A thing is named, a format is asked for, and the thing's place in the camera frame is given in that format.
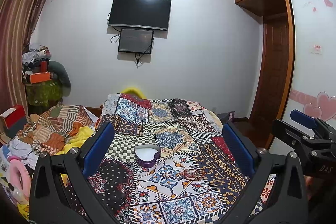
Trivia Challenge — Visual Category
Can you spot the red gold braided bracelet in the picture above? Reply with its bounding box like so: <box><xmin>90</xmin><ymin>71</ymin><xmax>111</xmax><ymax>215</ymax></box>
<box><xmin>175</xmin><ymin>167</ymin><xmax>206</xmax><ymax>182</ymax></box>

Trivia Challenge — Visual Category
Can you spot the striped orange brown blanket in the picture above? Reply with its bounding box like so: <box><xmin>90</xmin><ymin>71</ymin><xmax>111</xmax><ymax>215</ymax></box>
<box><xmin>17</xmin><ymin>104</ymin><xmax>94</xmax><ymax>155</ymax></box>

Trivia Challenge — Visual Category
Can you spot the yellow cloth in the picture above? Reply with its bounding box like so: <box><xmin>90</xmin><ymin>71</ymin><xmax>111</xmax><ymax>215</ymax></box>
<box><xmin>55</xmin><ymin>126</ymin><xmax>95</xmax><ymax>155</ymax></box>

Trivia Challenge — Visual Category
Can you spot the red and white box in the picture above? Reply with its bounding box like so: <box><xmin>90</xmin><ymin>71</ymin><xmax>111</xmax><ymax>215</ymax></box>
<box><xmin>1</xmin><ymin>105</ymin><xmax>27</xmax><ymax>131</ymax></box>

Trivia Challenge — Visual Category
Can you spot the heart-shaped purple tin box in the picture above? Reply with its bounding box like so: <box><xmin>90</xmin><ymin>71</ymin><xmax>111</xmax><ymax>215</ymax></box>
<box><xmin>134</xmin><ymin>144</ymin><xmax>161</xmax><ymax>168</ymax></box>

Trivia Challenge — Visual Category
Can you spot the green patterned covered stand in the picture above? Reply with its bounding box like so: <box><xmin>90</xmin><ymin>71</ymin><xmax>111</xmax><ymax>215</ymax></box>
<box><xmin>25</xmin><ymin>80</ymin><xmax>63</xmax><ymax>114</ymax></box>

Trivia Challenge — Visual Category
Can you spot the colourful patchwork bedspread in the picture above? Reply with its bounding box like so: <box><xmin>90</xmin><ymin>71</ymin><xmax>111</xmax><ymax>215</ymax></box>
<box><xmin>65</xmin><ymin>93</ymin><xmax>279</xmax><ymax>224</ymax></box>

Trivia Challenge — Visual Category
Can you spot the white sliding door with hearts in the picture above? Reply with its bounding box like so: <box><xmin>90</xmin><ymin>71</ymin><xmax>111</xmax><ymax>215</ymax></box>
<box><xmin>282</xmin><ymin>0</ymin><xmax>335</xmax><ymax>136</ymax></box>

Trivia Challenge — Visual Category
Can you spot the orange box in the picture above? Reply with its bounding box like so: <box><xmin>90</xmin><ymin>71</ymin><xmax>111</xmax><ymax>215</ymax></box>
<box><xmin>25</xmin><ymin>71</ymin><xmax>51</xmax><ymax>84</ymax></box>

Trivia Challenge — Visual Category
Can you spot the yellow pillow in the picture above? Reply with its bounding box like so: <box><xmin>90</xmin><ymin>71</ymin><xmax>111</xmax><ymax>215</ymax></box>
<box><xmin>121</xmin><ymin>87</ymin><xmax>146</xmax><ymax>99</ymax></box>

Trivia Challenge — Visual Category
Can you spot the brown wooden wardrobe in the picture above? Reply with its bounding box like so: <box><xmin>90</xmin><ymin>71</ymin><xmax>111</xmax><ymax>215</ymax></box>
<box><xmin>235</xmin><ymin>0</ymin><xmax>294</xmax><ymax>148</ymax></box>

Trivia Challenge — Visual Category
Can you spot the pile of clothes and bags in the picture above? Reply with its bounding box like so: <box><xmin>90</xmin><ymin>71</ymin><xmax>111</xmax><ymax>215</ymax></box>
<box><xmin>22</xmin><ymin>44</ymin><xmax>51</xmax><ymax>74</ymax></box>

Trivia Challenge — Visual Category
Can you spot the striped red-brown curtain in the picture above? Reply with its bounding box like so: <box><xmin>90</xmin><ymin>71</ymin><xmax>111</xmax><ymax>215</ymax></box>
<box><xmin>1</xmin><ymin>0</ymin><xmax>46</xmax><ymax>111</ymax></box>

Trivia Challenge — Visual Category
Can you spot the small black wall monitor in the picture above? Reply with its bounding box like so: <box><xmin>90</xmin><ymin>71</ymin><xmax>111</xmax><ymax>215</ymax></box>
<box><xmin>118</xmin><ymin>28</ymin><xmax>154</xmax><ymax>55</ymax></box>

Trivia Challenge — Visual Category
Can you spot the black wall television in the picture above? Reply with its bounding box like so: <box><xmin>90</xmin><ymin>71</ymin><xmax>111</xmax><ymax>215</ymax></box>
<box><xmin>108</xmin><ymin>0</ymin><xmax>171</xmax><ymax>31</ymax></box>

